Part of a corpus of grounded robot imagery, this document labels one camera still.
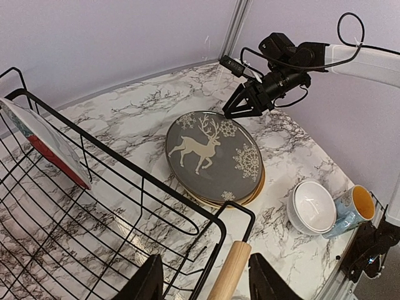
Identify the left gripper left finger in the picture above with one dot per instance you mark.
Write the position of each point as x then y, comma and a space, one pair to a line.
146, 283

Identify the grey reindeer plate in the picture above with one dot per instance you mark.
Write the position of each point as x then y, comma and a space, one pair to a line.
215, 159

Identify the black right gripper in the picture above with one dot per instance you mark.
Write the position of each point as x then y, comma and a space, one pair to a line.
263, 93

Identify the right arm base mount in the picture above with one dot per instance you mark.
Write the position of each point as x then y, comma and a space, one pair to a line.
369, 243

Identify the front aluminium rail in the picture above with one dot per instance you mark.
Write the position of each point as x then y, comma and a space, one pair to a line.
338, 286

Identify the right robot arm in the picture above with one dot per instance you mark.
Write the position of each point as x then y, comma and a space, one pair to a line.
290, 66

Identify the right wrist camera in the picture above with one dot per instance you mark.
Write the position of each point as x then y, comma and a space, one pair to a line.
236, 68

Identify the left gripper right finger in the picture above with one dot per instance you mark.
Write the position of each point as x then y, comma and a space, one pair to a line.
265, 282

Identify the blue mug yellow inside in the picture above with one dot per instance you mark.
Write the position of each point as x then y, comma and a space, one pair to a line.
354, 207

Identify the cream gold rimmed plate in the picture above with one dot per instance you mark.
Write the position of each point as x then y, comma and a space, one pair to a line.
250, 200

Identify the white bowl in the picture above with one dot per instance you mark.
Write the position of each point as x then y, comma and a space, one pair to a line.
311, 209

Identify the black wire dish rack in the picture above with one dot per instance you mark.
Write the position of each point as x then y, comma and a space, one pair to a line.
61, 241

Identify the right aluminium frame post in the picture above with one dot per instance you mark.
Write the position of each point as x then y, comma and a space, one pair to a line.
238, 18

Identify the red teal floral plate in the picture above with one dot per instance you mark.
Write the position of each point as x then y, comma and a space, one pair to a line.
47, 141

